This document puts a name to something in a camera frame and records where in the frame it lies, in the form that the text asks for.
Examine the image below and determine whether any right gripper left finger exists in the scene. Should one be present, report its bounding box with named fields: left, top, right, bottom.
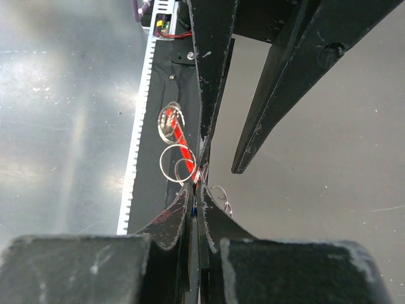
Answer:
left=139, top=182, right=194, bottom=303

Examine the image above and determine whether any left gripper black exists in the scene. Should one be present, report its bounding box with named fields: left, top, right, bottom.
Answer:
left=188, top=0, right=400, bottom=174

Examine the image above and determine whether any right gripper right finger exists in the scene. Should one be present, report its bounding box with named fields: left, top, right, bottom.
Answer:
left=196, top=183, right=255, bottom=303

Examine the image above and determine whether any metal keyring cluster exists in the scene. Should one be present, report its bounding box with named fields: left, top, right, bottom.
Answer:
left=157, top=101, right=234, bottom=218

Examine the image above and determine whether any red handled metal key holder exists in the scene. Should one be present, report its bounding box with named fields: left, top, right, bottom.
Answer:
left=158, top=102, right=200, bottom=186

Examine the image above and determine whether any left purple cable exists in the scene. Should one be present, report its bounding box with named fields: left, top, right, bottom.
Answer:
left=132, top=0, right=153, bottom=23

